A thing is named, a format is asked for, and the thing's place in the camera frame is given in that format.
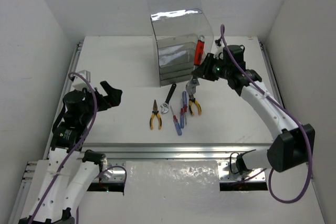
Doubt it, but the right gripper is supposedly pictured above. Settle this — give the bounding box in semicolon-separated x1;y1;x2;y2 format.
193;51;231;80

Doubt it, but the red handle adjustable wrench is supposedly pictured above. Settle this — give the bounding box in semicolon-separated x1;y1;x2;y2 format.
186;35;205;97

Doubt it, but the clear acrylic box cover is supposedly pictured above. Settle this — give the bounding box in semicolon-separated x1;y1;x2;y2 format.
146;0;214;84

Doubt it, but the black handle adjustable wrench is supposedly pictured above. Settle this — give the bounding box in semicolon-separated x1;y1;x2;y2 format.
161;83;176;114

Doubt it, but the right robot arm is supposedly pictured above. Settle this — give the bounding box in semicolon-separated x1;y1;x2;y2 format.
192;45;315;175

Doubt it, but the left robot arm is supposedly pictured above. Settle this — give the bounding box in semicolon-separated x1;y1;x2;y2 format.
19;81;122;223

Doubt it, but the yellow pliers right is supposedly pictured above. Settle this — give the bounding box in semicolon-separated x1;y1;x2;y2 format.
187;94;203;116

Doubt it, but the smoky middle tray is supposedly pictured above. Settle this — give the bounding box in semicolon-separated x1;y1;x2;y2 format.
159;65;194;80

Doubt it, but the smoky tray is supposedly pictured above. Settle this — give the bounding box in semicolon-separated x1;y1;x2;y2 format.
159;65;194;80
157;34;206;74
160;72;192;86

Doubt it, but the smoky top tray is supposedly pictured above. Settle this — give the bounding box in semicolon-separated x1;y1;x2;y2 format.
157;34;206;74

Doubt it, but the smoky bottom tray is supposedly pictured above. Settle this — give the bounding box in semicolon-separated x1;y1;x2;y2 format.
160;72;192;86

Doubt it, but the red blue small screwdriver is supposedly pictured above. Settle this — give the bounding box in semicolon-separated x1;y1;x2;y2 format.
180;100;185;129

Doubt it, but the yellow long-nose pliers left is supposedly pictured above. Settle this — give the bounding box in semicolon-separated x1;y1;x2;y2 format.
150;100;162;130

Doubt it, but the red clear screwdriver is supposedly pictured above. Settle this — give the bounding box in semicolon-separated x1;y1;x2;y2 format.
170;105;182;136

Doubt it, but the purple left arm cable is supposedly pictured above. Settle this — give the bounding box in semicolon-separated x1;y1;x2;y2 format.
26;71;127;224

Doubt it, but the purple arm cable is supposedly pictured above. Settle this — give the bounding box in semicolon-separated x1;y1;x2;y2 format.
26;71;127;224
219;24;313;204

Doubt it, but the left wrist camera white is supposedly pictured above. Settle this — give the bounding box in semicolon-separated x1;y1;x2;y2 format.
70;70;91;91

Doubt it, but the blue handle screwdriver long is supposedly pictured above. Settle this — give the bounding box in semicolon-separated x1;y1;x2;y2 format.
182;91;187;125

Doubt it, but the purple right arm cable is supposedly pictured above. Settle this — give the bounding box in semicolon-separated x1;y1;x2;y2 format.
219;24;313;204

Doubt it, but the aluminium frame rail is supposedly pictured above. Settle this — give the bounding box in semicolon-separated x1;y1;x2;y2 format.
15;39;314;209

